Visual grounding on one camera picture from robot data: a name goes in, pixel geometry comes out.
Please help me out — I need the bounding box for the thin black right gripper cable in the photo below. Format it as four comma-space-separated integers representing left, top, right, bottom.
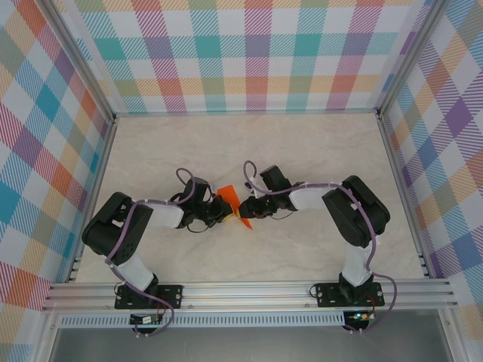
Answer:
263, 210, 296, 222

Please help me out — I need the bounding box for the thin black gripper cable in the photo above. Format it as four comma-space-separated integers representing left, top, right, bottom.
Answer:
263, 210, 296, 222
186, 220, 213, 234

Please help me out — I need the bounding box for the white right camera bracket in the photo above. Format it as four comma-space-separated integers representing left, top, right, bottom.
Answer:
244, 182, 266, 198

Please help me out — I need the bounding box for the thin black left gripper cable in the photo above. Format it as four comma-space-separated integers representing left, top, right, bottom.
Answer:
186, 220, 213, 234

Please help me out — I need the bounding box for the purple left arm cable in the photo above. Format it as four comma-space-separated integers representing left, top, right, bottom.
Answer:
105, 167, 197, 338

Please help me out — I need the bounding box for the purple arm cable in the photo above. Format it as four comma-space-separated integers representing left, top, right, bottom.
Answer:
242, 161, 400, 335
105, 167, 197, 338

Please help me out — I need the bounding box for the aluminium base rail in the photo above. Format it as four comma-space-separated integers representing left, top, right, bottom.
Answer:
42, 278, 460, 312

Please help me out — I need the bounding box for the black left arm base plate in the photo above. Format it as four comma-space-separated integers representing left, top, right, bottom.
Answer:
114, 284, 184, 310

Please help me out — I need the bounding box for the perforated metal cable tray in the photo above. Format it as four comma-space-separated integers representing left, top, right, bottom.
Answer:
59, 311, 346, 328

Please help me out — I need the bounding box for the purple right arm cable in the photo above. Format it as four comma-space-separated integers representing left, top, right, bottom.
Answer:
242, 161, 400, 335

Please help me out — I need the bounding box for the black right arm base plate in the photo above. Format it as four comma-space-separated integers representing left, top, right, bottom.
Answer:
315, 281, 385, 308

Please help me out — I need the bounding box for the aluminium side rail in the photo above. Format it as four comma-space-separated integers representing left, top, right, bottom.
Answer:
377, 115, 431, 279
66, 116, 118, 283

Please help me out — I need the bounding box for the aluminium frame post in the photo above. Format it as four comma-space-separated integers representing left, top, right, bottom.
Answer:
376, 0, 451, 121
39, 0, 118, 122

